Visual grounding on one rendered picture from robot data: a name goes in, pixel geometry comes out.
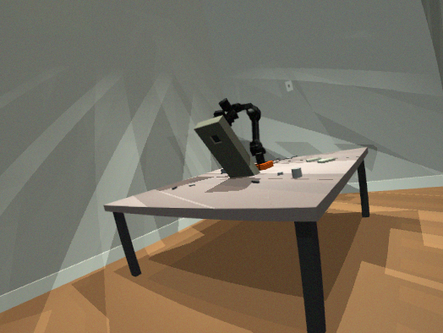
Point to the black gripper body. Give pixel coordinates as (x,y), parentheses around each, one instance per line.
(228,117)

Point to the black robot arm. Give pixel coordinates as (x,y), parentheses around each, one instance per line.
(254,116)

